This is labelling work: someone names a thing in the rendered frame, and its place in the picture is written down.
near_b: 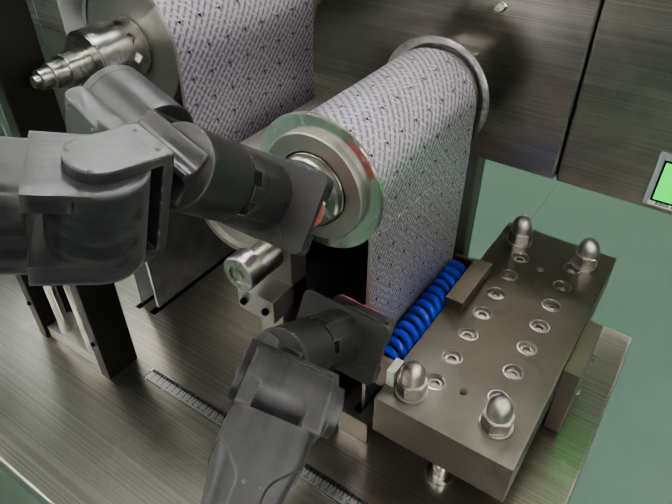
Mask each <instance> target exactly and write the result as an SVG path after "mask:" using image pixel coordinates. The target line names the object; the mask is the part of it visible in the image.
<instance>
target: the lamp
mask: <svg viewBox="0 0 672 504"><path fill-rule="evenodd" d="M653 199H656V200H659V201H662V202H666V203H669V204H672V164H670V163H666V166H665V168H664V171H663V173H662V176H661V178H660V181H659V183H658V186H657V188H656V191H655V193H654V196H653Z"/></svg>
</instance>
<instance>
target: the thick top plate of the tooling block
mask: <svg viewBox="0 0 672 504"><path fill-rule="evenodd" d="M512 226H513V223H511V222H509V223H508V224H507V226H506V227H505V228H504V230H503V231H502V232H501V233H500V235H499V236H498V237H497V239H496V240H495V241H494V243H493V244H492V245H491V246H490V248H489V249H488V250H487V252H486V253H485V254H484V256H483V257H482V258H481V259H480V260H483V261H485V262H488V263H491V264H492V267H491V271H490V274H489V276H488V277H487V279H486V280H485V281H484V283H483V284H482V285H481V287H480V288H479V290H478V291H477V292H476V294H475V295H474V296H473V298H472V299H471V301H470V302H469V303H468V305H467V306H466V307H465V309H464V310H463V312H462V313H461V314H460V313H458V312H455V311H453V310H451V309H448V308H446V307H444V308H443V309H442V310H441V312H440V313H439V314H438V316H437V317H436V318H435V319H434V321H433V322H432V323H431V325H430V326H429V327H428V329H427V330H426V331H425V332H424V334H423V335H422V336H421V338H420V339H419V340H418V342H417V343H416V344H415V345H414V347H413V348H412V349H411V351H410V352H409V353H408V355H407V356H406V357H405V359H404V360H403V361H404V365H405V364H406V363H408V362H410V361H417V362H419V363H421V364H422V365H423V367H424V368H425V371H426V378H427V379H428V386H427V388H428V396H427V398H426V400H425V401H424V402H422V403H420V404H417V405H409V404H405V403H403V402H402V401H400V400H399V399H398V398H397V396H396V394H395V386H396V385H395V386H394V387H391V386H389V385H387V384H386V383H385V385H384V386H383V387H382V388H381V390H380V391H379V392H378V394H377V395H376V396H375V400H374V416H373V430H375V431H376V432H378V433H380V434H382V435H384V436H385V437H387V438H389V439H391V440H392V441H394V442H396V443H398V444H400V445H401V446H403V447H405V448H407V449H408V450H410V451H412V452H414V453H416V454H417V455H419V456H421V457H423V458H424V459H426V460H428V461H430V462H432V463H433V464H435V465H437V466H439V467H440V468H442V469H444V470H446V471H448V472H449V473H451V474H453V475H455V476H456V477H458V478H460V479H462V480H464V481H465V482H467V483H469V484H471V485H472V486H474V487H476V488H478V489H480V490H481V491H483V492H485V493H487V494H488V495H490V496H492V497H494V498H496V499H497V500H499V501H501V502H503V501H504V499H505V497H506V495H507V493H508V491H509V489H510V487H511V485H512V483H513V481H514V479H515V476H516V474H517V472H518V470H519V468H520V466H521V464H522V462H523V460H524V458H525V456H526V454H527V451H528V449H529V447H530V445H531V443H532V441H533V439H534V437H535V435H536V433H537V431H538V429H539V426H540V424H541V422H542V420H543V418H544V416H545V414H546V412H547V410H548V408H549V406H550V404H551V401H552V399H553V397H554V395H555V392H556V390H557V387H558V384H559V381H560V379H561V376H562V373H563V370H564V368H565V366H566V364H567V362H568V360H569V358H570V356H571V354H572V352H573V350H574V348H575V346H576V343H577V341H578V339H579V337H580V335H581V333H582V331H583V329H584V327H585V325H586V323H587V321H588V320H589V321H590V320H591V318H592V316H593V314H594V312H595V310H596V308H597V306H598V303H599V301H600V299H601V297H602V295H603V293H604V291H605V289H606V286H607V283H608V281H609V278H610V276H611V273H612V270H613V268H614V265H615V262H616V260H617V259H616V258H613V257H610V256H608V255H605V254H602V253H600V257H599V260H598V262H597V263H598V269H597V270H596V271H595V272H593V273H583V272H581V271H578V270H576V269H574V268H573V267H572V265H571V263H570V261H571V258H572V257H574V255H575V252H576V250H577V249H578V247H579V246H578V245H575V244H573V243H570V242H567V241H564V240H561V239H558V238H555V237H552V236H549V235H546V234H543V233H541V232H538V231H535V230H533V234H532V238H531V240H532V244H531V246H530V247H529V248H526V249H517V248H514V247H512V246H510V245H509V244H508V243H507V242H506V237H507V236H508V234H509V230H510V228H511V227H512ZM496 395H505V396H507V397H508V398H509V399H510V400H511V401H512V403H513V406H514V414H515V419H514V422H513V426H514V431H513V434H512V435H511V437H510V438H508V439H507V440H504V441H495V440H491V439H489V438H487V437H486V436H484V435H483V434H482V432H481V431H480V429H479V427H478V420H479V417H480V415H481V414H482V412H483V411H484V409H485V407H486V405H487V404H488V402H489V400H490V399H491V398H492V397H494V396H496Z"/></svg>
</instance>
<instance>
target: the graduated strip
mask: <svg viewBox="0 0 672 504"><path fill-rule="evenodd" d="M142 378H144V379H145V380H147V381H149V382H150V383H152V384H153V385H155V386H156V387H158V388H159V389H161V390H162V391H164V392H166V393H167V394H169V395H170V396H172V397H173V398H175V399H176V400H178V401H179V402H181V403H183V404H184V405H186V406H187V407H189V408H190V409H192V410H193V411H195V412H197V413H198V414H200V415H201V416H203V417H204V418H206V419H207V420H209V421H210V422H212V423H214V424H215V425H217V426H218V427H220V428H221V426H222V424H223V422H224V419H225V417H226V416H227V414H228V413H226V412H224V411H223V410H221V409H220V408H218V407H216V406H215V405H213V404H212V403H210V402H209V401H207V400H205V399H204V398H202V397H201V396H199V395H197V394H196V393H194V392H193V391H191V390H189V389H188V388H186V387H185V386H183V385H181V384H180V383H178V382H177V381H175V380H173V379H172V378H170V377H169V376H167V375H165V374H164V373H162V372H161V371H159V370H157V369H156V368H153V369H152V370H151V371H149V372H148V373H147V374H146V375H145V376H143V377H142ZM299 479H300V480H302V481H303V482H305V483H306V484H308V485H310V486H311V487H313V488H314V489H316V490H317V491H319V492H320V493H322V494H323V495H325V496H327V497H328V498H330V499H331V500H333V501H334V502H336V503H337V504H371V503H370V502H368V501H366V500H365V499H363V498H362V497H360V496H358V495H357V494H355V493H354V492H352V491H350V490H349V489H347V488H346V487H344V486H342V485H341V484H339V483H338V482H336V481H334V480H333V479H331V478H330V477H328V476H327V475H325V474H323V473H322V472H320V471H319V470H317V469H315V468H314V467H312V466H311V465H309V464H307V463H306V462H305V466H304V469H303V472H302V473H301V475H300V477H299Z"/></svg>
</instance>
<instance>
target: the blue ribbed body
mask: <svg viewBox="0 0 672 504"><path fill-rule="evenodd" d="M467 269H468V268H466V264H465V263H464V262H462V261H456V260H451V261H449V262H448V263H447V266H446V267H444V268H443V269H442V272H441V273H440V274H438V275H437V278H436V279H435V280H433V281H432V283H431V285H430V286H429V287H427V288H426V292H424V293H423V294H422V295H421V296H420V299H418V300H417V301H416V302H415V305H414V306H412V307H411V308H410V309H409V313H407V314H405V315H404V316H403V321H400V322H399V323H397V328H395V329H393V333H392V336H391V339H390V342H389V343H388V344H386V347H385V350H384V353H383V355H385V356H387V357H389V358H391V359H393V360H395V359H396V358H399V359H401V360H404V359H405V357H406V356H407V355H408V353H409V352H410V351H411V349H412V348H413V347H414V345H415V344H416V343H417V342H418V340H419V339H420V338H421V336H422V335H423V334H424V332H425V331H426V330H427V329H428V327H429V326H430V325H431V323H432V322H433V321H434V319H435V318H436V317H437V316H438V314H439V313H440V312H441V310H442V309H443V308H444V304H445V297H446V296H447V294H448V293H449V292H450V290H451V289H452V288H453V287H454V285H455V284H456V283H457V281H458V280H459V279H460V278H461V276H462V275H463V274H464V272H465V271H466V270H467Z"/></svg>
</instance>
